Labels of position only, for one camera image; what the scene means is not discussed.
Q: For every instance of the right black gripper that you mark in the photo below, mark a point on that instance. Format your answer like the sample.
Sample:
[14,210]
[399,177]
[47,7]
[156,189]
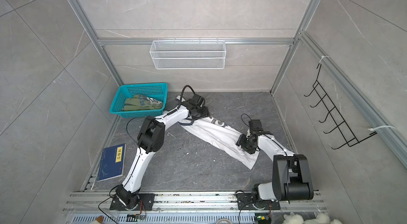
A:
[241,142]

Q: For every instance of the white tank top navy trim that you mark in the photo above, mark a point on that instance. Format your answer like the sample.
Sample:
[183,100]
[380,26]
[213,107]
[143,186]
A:
[210,130]

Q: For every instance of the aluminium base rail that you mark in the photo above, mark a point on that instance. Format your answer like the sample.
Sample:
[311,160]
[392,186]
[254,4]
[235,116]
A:
[182,208]

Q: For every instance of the green camouflage tank top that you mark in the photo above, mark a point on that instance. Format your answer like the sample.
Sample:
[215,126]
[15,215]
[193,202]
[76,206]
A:
[141,102]

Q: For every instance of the teal plastic basket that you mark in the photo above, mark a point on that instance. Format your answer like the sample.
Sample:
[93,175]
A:
[157,91]

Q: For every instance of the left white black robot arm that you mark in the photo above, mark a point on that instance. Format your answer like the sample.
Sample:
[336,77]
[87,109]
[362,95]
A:
[150,140]

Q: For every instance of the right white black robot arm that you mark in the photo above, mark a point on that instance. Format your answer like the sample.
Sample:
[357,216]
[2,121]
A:
[291,177]

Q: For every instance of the black wire hook rack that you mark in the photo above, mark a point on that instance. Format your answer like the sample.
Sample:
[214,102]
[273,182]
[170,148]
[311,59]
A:
[333,113]

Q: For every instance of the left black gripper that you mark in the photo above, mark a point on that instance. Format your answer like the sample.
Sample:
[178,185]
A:
[206,112]

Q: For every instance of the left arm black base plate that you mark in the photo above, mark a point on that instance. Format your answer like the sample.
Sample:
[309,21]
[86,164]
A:
[142,202]

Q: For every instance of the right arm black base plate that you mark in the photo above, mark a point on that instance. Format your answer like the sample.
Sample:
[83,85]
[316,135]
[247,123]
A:
[247,201]

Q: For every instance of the white wire mesh shelf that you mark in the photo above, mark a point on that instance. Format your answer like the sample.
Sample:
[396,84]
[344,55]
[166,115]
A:
[184,55]

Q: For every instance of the blue book yellow label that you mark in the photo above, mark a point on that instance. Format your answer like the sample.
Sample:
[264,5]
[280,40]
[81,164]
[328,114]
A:
[112,162]

